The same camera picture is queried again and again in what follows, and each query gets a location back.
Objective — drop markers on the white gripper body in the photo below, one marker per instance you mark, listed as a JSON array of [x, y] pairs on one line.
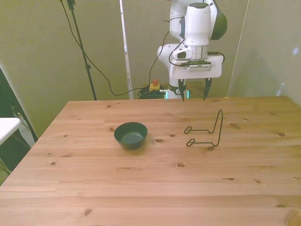
[[200, 74]]

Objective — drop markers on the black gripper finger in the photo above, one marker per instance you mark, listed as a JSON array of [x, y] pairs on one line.
[[182, 90], [207, 89]]

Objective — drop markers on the dark green bowl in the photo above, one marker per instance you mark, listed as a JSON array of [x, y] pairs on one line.
[[131, 141]]

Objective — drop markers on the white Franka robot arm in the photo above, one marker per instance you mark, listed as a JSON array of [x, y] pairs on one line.
[[197, 23]]

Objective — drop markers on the yellow emergency stop button box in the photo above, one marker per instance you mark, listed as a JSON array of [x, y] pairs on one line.
[[154, 87]]

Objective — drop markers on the white vertical pole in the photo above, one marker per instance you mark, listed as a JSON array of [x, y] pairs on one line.
[[127, 58]]

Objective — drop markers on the black tripod stand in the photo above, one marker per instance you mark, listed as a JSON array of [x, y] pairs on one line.
[[87, 67]]

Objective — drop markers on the dark leaning panel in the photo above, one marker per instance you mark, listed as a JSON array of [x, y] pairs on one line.
[[9, 103]]

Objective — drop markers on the white side table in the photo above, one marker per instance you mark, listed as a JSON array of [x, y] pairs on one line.
[[7, 127]]

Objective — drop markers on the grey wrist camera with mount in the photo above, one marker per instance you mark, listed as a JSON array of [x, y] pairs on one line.
[[200, 66]]

